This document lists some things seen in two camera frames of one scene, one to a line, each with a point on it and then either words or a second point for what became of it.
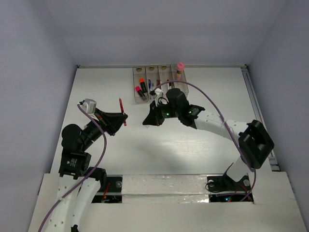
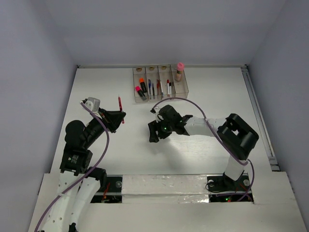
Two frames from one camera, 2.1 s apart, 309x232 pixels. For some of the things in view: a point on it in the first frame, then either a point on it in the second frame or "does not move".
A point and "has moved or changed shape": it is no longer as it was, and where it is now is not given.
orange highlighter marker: (141, 80) does not move
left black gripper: (111, 121) does not move
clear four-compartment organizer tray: (164, 77) does not move
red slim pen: (122, 110) has moved or changed shape
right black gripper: (154, 118) → (153, 136)
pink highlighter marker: (142, 95) does not move
